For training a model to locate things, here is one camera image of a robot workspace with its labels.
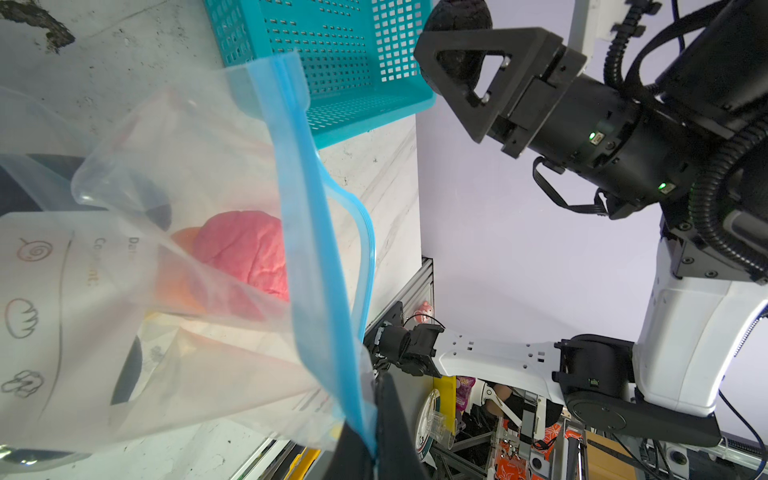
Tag clear zip top bag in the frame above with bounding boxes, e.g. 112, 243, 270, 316
1, 54, 377, 453

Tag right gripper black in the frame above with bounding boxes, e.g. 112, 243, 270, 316
414, 27, 708, 210

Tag yellow handled pliers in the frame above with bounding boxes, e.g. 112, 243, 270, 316
283, 448, 322, 480

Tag teal plastic basket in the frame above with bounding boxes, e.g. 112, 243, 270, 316
203, 0, 436, 149

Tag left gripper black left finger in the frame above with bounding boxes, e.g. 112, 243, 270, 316
323, 424, 374, 480

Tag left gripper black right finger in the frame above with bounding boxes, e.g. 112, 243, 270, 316
375, 373, 427, 480

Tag pink white plush toy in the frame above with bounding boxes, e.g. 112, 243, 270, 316
414, 301, 435, 324

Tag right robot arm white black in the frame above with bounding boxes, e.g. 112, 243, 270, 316
367, 1, 767, 447

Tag smooth orange toy fruit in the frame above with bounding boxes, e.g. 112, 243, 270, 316
155, 248, 206, 315

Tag pink apple toy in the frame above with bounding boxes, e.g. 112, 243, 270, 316
192, 210, 289, 301

